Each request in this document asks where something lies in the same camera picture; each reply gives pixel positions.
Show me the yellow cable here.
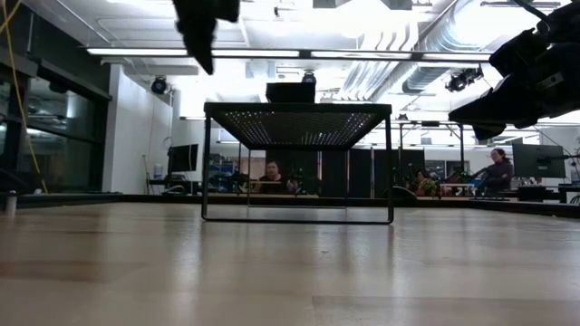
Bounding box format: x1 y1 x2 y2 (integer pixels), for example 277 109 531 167
0 0 50 195

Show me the black computer monitor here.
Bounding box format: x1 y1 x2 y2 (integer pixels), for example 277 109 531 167
166 143 200 175
512 143 567 179

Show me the person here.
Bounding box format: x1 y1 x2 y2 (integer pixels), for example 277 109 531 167
411 170 430 196
478 148 516 197
253 160 300 195

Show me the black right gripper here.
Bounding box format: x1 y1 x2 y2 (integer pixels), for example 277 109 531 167
448 38 580 141

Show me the black perforated metal rack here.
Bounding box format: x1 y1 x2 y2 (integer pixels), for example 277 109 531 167
201 101 394 225

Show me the black aluminium table frame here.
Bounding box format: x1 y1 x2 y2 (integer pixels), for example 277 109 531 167
0 192 580 219

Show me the small grey cylinder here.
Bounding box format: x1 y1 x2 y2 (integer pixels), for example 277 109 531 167
4 189 18 217

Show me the long linear ceiling light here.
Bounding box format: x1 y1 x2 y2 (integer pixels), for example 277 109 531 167
85 46 495 63

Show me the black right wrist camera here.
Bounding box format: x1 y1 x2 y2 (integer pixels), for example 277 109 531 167
488 25 552 77

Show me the black metal gantry frame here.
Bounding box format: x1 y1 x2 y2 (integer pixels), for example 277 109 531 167
397 120 467 182

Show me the black partition screen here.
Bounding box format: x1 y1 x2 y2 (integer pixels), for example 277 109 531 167
265 148 427 199

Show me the silver ventilation duct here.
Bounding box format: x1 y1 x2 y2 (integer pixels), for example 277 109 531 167
369 0 490 96

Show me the small black cup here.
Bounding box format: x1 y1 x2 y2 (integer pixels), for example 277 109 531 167
265 81 317 95

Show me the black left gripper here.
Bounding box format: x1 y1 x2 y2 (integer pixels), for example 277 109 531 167
171 0 241 75

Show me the black track light cluster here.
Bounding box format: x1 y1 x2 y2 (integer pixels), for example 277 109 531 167
445 64 485 93

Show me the small potted plant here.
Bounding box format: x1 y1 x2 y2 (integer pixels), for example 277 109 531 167
420 178 440 197

